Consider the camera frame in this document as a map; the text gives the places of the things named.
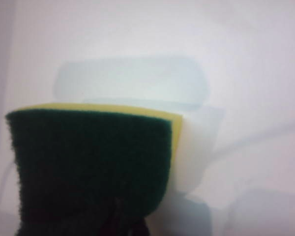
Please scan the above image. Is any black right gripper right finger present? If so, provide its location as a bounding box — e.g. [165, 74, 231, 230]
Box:
[134, 215, 151, 236]

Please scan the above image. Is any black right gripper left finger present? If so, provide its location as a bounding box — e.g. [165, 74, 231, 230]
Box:
[114, 196, 136, 236]

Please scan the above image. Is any yellow sponge green scouring top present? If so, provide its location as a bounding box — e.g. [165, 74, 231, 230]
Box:
[4, 102, 184, 236]

